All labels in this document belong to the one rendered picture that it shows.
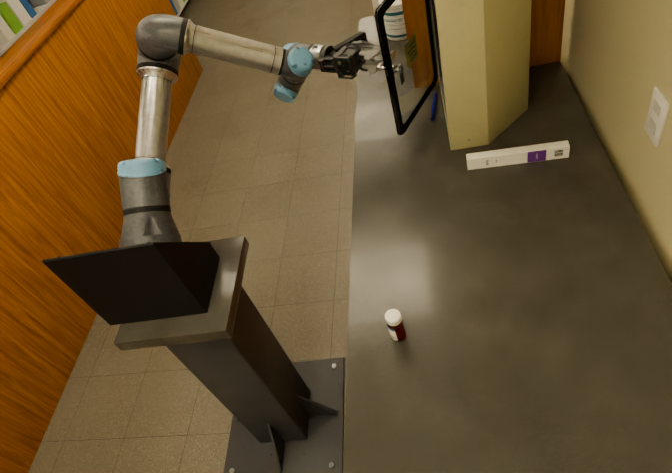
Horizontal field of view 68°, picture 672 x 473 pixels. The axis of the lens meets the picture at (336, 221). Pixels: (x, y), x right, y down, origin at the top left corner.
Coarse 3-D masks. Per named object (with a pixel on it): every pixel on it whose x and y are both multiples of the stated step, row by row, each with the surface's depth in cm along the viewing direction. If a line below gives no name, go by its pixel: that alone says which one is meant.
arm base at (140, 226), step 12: (132, 216) 122; (144, 216) 122; (156, 216) 123; (168, 216) 126; (132, 228) 121; (144, 228) 121; (156, 228) 122; (168, 228) 124; (120, 240) 122; (132, 240) 120; (144, 240) 120; (156, 240) 121; (168, 240) 123; (180, 240) 128
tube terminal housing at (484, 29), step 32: (448, 0) 118; (480, 0) 117; (512, 0) 125; (448, 32) 123; (480, 32) 123; (512, 32) 131; (448, 64) 130; (480, 64) 129; (512, 64) 137; (448, 96) 136; (480, 96) 136; (512, 96) 145; (448, 128) 144; (480, 128) 144
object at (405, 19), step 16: (384, 0) 127; (400, 0) 134; (416, 0) 142; (384, 16) 128; (400, 16) 135; (416, 16) 144; (400, 32) 137; (416, 32) 146; (400, 48) 139; (416, 48) 148; (384, 64) 135; (416, 64) 151; (432, 64) 161; (416, 80) 153; (432, 80) 164; (400, 96) 146; (416, 96) 156
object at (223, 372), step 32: (256, 320) 162; (192, 352) 146; (224, 352) 146; (256, 352) 158; (224, 384) 161; (256, 384) 161; (288, 384) 183; (320, 384) 210; (256, 416) 180; (288, 416) 179; (320, 416) 201; (256, 448) 198; (288, 448) 195; (320, 448) 192
